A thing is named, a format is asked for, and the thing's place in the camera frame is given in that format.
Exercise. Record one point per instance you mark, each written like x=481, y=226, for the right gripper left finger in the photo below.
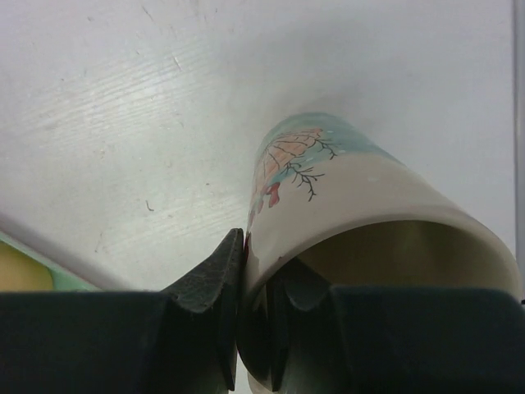
x=177, y=340

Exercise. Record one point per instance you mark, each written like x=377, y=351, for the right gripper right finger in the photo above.
x=330, y=338

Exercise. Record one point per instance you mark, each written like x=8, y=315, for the cream mug umbrella design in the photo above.
x=316, y=177

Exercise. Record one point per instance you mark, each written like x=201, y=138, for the green floral serving tray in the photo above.
x=63, y=278

